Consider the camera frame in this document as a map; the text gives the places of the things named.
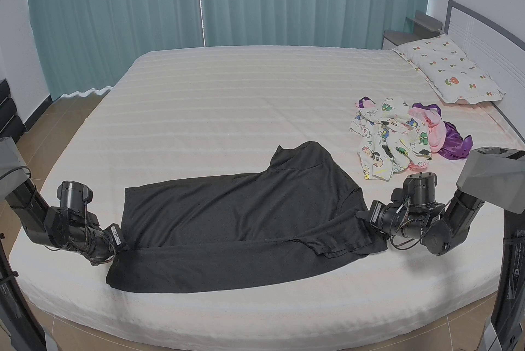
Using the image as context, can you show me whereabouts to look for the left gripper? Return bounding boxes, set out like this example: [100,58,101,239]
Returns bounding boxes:
[91,230,124,267]

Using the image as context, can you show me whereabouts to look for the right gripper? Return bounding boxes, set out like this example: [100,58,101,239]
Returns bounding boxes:
[355,207,404,237]

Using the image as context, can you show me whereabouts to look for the black T-shirt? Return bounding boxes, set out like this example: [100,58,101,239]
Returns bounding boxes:
[106,141,389,295]

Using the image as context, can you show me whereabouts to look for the white printed pyjama top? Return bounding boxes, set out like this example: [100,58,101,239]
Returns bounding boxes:
[349,96,433,181]

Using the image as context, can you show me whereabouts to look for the pink garment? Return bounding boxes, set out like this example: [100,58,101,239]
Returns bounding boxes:
[407,105,448,171]

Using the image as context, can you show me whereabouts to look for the purple garment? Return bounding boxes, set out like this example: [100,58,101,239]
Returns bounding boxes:
[358,96,475,161]

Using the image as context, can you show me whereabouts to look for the white printed pillow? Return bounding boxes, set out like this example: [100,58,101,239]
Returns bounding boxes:
[390,33,506,105]

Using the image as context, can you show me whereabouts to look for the bed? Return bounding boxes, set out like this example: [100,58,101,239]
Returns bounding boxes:
[8,0,525,350]

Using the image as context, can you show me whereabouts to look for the grey bedside table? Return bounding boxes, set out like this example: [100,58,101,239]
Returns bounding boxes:
[383,10,444,50]

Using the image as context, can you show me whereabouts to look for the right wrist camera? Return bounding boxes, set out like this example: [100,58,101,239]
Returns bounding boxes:
[368,200,384,224]

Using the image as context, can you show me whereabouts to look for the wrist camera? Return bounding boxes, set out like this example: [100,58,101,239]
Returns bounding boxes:
[108,222,124,248]
[368,200,384,224]

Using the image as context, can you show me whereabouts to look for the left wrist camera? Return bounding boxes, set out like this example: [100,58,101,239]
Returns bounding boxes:
[108,222,124,248]

